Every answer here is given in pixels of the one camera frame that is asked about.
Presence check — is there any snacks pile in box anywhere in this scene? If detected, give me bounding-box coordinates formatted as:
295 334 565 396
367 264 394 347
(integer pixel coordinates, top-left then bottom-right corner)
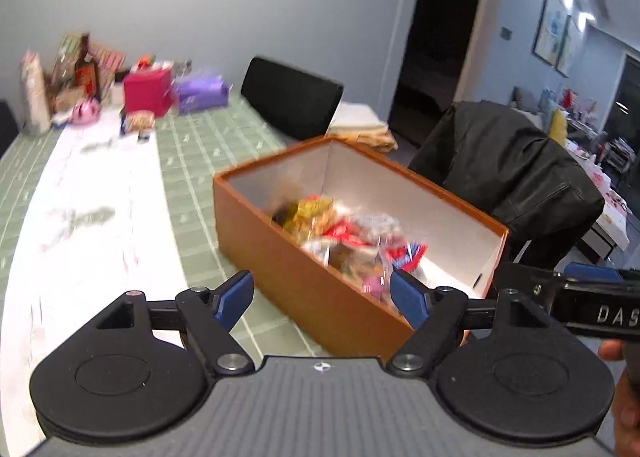
271 195 428 304

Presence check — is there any person's right hand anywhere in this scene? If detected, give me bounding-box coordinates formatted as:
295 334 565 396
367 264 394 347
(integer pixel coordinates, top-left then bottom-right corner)
612 369 640 457

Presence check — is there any black leather jacket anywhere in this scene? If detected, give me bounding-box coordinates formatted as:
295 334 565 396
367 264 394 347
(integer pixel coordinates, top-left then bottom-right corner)
409 100 605 269

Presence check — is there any white deer table runner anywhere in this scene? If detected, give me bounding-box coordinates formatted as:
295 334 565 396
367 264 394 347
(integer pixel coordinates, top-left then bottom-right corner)
1 110 186 456

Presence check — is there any orange cardboard box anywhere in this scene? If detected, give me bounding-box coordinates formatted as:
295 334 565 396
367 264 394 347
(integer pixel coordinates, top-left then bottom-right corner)
213 139 508 359

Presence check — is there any mixed nuts snack bag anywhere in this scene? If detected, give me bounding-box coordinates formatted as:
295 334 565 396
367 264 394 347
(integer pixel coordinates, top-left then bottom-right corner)
120 110 155 135

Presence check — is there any pink lidded bowl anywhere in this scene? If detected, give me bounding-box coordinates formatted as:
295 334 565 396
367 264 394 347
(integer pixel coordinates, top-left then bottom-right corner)
67 97 102 126

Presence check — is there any folded cloths pile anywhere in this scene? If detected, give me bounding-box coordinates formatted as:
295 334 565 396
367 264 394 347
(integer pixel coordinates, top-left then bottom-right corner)
326 102 398 154

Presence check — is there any white thermos bottle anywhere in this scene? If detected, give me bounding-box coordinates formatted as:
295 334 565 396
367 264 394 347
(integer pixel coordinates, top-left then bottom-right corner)
20 50 51 135

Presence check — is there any black chair far left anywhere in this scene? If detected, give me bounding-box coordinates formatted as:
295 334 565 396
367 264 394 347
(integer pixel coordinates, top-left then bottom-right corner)
0 99 20 157

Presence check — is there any black chair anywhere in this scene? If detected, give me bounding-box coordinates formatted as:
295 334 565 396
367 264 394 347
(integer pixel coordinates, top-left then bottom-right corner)
0 99 20 157
240 56 344 140

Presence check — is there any magenta gift box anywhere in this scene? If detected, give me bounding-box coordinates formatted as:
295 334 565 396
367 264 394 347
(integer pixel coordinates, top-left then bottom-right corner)
122 69 174 118

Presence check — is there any small beige radio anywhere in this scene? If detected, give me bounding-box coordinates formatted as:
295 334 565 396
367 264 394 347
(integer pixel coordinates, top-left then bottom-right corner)
52 86 86 113

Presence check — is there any purple tissue pack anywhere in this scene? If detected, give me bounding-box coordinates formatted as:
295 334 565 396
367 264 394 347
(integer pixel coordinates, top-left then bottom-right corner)
172 73 230 114

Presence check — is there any brown liquor bottle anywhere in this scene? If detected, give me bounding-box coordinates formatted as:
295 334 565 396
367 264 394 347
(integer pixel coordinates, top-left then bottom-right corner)
74 33 102 102

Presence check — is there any black chair far right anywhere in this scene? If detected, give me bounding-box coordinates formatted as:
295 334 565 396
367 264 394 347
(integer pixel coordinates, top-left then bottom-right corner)
240 56 344 140

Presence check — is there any sticker sheet card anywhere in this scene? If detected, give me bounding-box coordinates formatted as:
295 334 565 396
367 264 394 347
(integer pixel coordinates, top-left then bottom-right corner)
54 33 127 84

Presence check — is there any framed wall picture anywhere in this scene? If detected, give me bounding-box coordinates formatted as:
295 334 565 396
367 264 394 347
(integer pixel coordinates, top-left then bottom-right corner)
533 0 567 66

